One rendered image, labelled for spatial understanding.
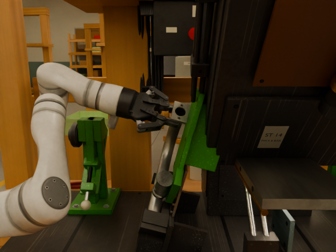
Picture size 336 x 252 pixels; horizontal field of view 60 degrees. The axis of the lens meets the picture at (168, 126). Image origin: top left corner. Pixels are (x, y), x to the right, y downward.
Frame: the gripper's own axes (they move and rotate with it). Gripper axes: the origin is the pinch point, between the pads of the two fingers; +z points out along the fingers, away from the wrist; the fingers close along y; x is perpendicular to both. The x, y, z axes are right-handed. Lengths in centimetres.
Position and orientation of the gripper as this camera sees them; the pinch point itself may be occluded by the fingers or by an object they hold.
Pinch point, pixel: (175, 116)
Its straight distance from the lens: 73.0
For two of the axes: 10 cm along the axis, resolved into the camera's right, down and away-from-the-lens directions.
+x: -1.6, 5.0, 8.5
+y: 2.0, -8.3, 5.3
